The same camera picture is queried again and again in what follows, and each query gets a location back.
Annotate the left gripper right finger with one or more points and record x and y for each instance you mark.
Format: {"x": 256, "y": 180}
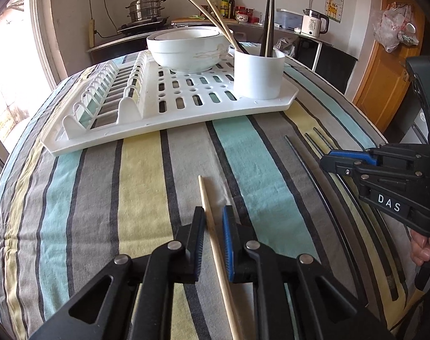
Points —
{"x": 239, "y": 265}

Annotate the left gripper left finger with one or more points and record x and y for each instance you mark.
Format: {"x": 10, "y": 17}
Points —
{"x": 190, "y": 256}

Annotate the light wooden chopstick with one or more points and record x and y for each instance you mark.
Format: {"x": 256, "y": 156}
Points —
{"x": 229, "y": 34}
{"x": 232, "y": 317}

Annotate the right hand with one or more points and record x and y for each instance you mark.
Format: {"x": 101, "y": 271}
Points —
{"x": 420, "y": 248}

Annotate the wooden door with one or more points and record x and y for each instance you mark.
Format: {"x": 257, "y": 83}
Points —
{"x": 385, "y": 80}

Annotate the striped tablecloth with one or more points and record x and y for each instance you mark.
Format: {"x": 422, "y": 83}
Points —
{"x": 62, "y": 219}

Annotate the white dish drying rack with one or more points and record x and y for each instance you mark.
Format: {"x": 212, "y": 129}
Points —
{"x": 113, "y": 101}

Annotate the plastic bag on door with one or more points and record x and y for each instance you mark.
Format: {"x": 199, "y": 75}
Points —
{"x": 396, "y": 25}

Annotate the white utensil holder cup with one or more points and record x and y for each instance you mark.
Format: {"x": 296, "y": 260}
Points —
{"x": 258, "y": 77}

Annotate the white electric kettle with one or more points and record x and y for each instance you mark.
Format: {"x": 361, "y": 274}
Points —
{"x": 314, "y": 23}

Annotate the white bowl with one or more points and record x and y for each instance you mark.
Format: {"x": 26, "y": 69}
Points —
{"x": 188, "y": 50}

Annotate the low grey shelf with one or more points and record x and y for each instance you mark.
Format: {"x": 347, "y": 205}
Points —
{"x": 119, "y": 47}

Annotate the clear blue food container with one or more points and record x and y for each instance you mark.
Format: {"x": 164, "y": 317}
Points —
{"x": 288, "y": 20}

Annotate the black induction cooker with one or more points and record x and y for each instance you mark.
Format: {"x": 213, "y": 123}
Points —
{"x": 134, "y": 28}

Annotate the wooden cutting board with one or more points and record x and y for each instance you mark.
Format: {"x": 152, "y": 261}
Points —
{"x": 192, "y": 20}

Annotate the stainless steel steamer pot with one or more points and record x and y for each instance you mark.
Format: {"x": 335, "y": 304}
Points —
{"x": 145, "y": 10}

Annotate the dark soy sauce bottle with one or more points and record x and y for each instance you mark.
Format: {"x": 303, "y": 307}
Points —
{"x": 231, "y": 9}

